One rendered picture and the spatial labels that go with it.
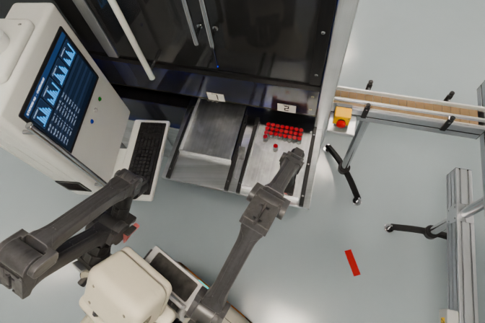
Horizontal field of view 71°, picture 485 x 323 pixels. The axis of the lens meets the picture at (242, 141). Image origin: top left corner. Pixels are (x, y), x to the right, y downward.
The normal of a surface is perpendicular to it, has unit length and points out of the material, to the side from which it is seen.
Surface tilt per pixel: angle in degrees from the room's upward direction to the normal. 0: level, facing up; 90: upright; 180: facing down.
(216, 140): 0
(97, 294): 47
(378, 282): 0
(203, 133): 0
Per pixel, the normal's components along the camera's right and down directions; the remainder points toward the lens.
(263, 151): -0.09, -0.46
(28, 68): 0.99, 0.05
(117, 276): 0.33, -0.84
